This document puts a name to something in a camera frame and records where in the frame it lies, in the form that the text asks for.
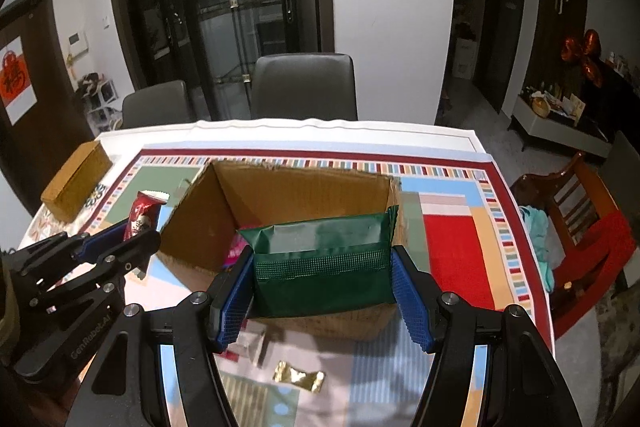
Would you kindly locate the low white cabinet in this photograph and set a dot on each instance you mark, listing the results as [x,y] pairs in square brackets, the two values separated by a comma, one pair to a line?
[555,129]

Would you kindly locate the colourful patterned table mat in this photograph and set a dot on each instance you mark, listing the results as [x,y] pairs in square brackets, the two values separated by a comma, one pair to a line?
[450,247]

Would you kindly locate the white shoe rack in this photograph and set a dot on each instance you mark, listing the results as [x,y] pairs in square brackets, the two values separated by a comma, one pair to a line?
[102,104]

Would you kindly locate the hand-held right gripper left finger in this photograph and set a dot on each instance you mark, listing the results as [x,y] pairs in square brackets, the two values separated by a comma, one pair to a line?
[235,302]

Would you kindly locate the white box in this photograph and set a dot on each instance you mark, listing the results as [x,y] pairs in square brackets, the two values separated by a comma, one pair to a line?
[464,57]

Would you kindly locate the red and white door poster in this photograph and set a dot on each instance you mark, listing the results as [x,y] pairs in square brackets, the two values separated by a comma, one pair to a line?
[17,82]

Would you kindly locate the dark red snack packet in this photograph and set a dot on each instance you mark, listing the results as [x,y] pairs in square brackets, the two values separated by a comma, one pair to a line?
[142,217]

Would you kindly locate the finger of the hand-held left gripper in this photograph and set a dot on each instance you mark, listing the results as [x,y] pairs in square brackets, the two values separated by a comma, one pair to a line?
[102,244]
[130,252]

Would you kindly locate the dark green snack packet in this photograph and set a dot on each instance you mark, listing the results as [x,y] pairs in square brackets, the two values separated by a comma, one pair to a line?
[320,287]

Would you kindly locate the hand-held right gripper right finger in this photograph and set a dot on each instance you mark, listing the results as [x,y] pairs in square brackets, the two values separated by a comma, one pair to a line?
[410,302]

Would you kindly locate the large grey dining chair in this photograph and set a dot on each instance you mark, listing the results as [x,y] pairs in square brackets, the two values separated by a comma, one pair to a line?
[305,87]

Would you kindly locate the red foil balloons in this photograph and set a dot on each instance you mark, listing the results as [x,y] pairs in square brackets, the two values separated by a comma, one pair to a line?
[585,54]

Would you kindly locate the pink snack packet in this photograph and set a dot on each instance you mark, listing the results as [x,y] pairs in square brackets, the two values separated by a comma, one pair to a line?
[234,253]

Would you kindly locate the small grey dining chair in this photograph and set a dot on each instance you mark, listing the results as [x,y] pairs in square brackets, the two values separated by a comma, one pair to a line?
[155,104]

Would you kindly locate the dark framed glass door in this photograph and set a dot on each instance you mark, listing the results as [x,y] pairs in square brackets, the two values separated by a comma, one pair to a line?
[225,7]

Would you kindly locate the teal cloth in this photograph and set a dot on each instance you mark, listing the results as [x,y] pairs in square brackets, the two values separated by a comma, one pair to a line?
[537,232]

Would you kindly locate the white wall intercom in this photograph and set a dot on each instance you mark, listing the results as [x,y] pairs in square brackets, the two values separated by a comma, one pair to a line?
[78,43]

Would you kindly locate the red wooden chair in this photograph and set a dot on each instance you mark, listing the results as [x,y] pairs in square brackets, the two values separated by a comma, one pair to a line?
[595,237]

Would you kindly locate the gold candy wrapper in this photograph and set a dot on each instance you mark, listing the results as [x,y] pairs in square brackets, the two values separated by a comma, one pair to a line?
[297,377]

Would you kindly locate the clear plastic wrapper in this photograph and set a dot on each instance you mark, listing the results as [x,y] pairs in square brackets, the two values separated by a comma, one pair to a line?
[247,347]

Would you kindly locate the dark brown wooden door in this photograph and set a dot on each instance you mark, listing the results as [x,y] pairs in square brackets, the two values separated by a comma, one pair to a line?
[50,117]

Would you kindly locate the brown cardboard box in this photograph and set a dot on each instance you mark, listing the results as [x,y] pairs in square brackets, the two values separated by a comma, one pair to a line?
[300,192]

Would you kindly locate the dark hallway door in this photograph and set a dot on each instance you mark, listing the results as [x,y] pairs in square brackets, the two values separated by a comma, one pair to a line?
[500,27]

